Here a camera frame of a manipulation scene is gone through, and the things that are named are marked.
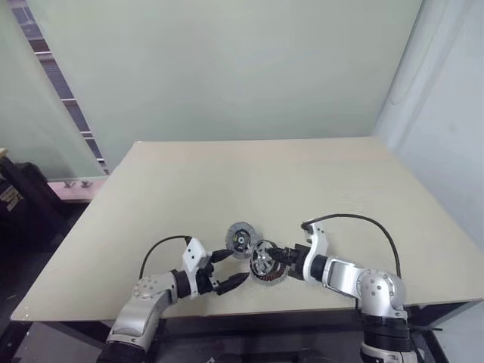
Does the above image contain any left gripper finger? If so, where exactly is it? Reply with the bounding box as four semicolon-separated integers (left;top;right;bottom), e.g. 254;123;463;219
217;272;250;296
209;248;235;265

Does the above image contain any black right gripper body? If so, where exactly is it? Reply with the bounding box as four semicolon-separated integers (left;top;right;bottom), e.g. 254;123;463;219
285;243;312;282

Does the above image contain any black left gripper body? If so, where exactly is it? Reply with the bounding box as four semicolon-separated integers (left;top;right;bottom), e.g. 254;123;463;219
196;260;225;296

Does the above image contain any copper wound motor stator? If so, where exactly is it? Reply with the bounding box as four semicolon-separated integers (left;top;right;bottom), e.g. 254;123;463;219
249;238;290;289

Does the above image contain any grey round motor cover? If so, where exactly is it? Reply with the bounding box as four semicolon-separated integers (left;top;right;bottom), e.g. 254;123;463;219
225;222;262;262

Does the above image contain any pink window ledge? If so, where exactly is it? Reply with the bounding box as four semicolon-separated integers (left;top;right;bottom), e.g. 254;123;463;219
46;178;110;204

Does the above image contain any black equipment bag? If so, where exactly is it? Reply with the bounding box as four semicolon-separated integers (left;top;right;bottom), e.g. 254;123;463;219
0;156;73;251

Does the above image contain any window strip with blinds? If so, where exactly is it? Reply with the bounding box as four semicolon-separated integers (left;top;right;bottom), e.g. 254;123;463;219
11;0;111;175

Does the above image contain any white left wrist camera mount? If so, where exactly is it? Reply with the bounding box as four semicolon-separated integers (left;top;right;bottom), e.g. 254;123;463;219
181;237;212;296

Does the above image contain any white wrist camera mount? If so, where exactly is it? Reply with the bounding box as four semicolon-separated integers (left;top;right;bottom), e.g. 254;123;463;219
181;237;212;296
301;220;333;284

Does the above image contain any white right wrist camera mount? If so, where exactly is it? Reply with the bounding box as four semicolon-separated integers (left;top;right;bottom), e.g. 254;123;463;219
301;220;333;284

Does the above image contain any black table frame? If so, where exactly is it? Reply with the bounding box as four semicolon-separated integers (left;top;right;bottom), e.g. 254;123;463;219
10;300;484;363

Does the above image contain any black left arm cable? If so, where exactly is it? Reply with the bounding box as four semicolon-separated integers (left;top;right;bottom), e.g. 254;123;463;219
138;234;192;281

